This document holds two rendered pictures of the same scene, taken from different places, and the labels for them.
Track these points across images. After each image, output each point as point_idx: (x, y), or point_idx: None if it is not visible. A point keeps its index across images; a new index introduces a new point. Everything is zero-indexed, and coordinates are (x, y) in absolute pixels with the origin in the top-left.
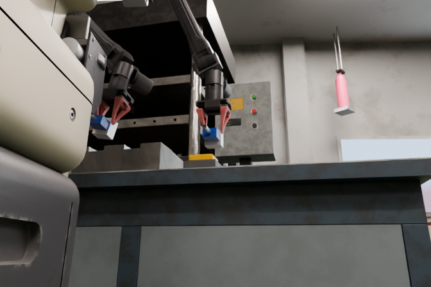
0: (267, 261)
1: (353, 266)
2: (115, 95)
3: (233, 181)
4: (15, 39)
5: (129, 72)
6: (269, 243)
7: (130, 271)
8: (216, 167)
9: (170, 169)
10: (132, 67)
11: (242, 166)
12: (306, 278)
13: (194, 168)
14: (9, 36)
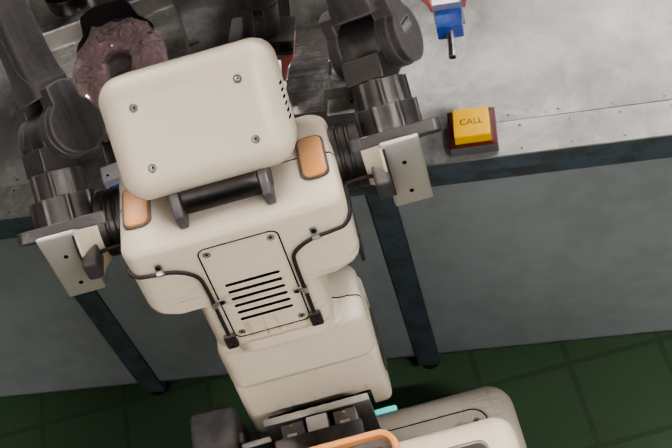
0: (569, 195)
1: (671, 185)
2: (278, 53)
3: (528, 165)
4: None
5: None
6: (571, 182)
7: (392, 225)
8: (502, 156)
9: (435, 164)
10: None
11: (540, 151)
12: (615, 200)
13: (470, 160)
14: None
